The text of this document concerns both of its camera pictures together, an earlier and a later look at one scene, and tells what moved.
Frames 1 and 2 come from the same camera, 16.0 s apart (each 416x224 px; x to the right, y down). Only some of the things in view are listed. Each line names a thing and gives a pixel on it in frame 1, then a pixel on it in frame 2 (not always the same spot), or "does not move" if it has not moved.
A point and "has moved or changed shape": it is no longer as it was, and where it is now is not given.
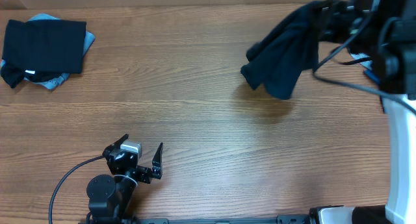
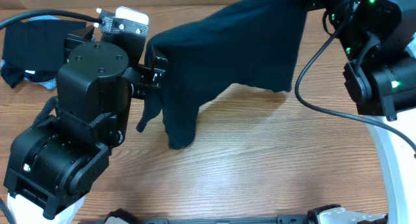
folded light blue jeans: (88, 39) does not move
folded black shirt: (45, 46) does not move
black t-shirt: (276, 61) has moved or changed shape
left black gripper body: (138, 171) to (155, 72)
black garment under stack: (15, 76) does not move
